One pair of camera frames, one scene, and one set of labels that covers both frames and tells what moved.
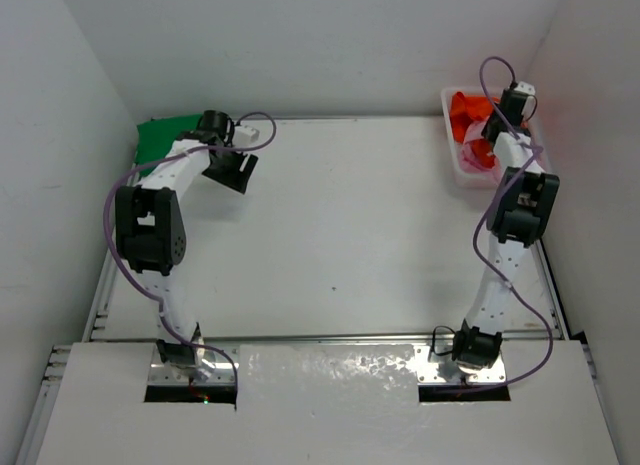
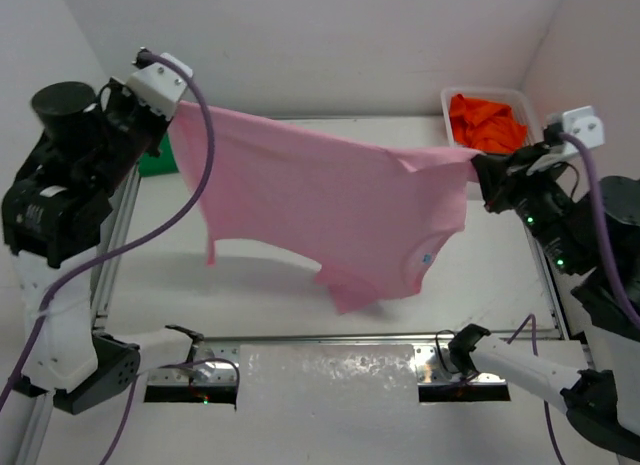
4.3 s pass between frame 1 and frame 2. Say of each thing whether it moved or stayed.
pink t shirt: moved
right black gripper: moved
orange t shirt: stayed
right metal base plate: stayed
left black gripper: moved
